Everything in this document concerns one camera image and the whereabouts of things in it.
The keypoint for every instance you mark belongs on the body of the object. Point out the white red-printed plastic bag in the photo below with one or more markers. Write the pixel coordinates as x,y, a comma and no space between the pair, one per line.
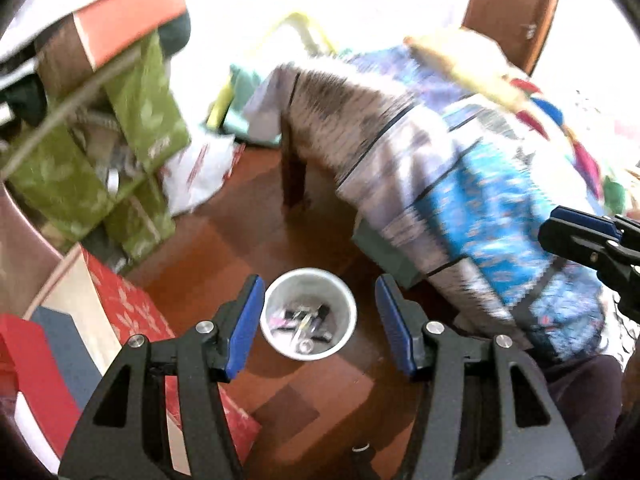
200,170

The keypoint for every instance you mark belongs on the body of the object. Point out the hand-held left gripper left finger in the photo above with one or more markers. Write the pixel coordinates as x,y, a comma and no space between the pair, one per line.
245,330

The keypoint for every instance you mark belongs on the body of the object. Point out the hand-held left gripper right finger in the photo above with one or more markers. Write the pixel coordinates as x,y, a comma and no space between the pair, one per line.
395,325

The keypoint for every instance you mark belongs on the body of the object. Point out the wooden bed leg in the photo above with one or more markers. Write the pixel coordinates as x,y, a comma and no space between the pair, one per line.
294,170

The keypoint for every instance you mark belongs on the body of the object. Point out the patterned blue bedsheet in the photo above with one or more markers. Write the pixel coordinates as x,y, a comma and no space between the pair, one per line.
490,210

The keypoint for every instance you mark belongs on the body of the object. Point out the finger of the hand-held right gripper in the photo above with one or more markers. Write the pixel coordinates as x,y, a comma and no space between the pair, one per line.
630,227
580,240

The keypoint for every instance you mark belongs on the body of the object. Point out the red leaf-patterned box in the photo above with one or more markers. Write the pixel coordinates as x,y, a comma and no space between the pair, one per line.
135,320

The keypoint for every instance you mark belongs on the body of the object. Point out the white cup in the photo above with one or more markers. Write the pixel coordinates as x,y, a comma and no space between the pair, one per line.
274,305

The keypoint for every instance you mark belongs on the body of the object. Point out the green leaf-patterned box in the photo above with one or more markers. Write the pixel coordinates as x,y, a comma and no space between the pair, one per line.
55,180
150,105

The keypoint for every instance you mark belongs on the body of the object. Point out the brown wooden door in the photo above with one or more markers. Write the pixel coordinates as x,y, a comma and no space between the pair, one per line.
510,5

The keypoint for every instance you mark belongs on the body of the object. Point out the red flat board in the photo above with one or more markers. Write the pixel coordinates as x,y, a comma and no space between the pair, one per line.
35,360

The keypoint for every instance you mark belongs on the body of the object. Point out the colourful fleece blanket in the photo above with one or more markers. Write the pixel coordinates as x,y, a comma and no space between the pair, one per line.
465,55

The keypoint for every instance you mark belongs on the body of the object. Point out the teal cloth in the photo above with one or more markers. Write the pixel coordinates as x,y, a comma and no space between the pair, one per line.
245,105

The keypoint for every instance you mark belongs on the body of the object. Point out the yellow tube frame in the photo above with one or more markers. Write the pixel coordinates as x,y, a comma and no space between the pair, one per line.
295,22

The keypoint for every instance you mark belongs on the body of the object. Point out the dark cloth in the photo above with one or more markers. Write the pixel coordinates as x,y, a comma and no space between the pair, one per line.
585,400

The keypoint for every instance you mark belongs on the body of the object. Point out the red and brown cardboard box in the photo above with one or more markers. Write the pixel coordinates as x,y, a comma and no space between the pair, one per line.
125,15

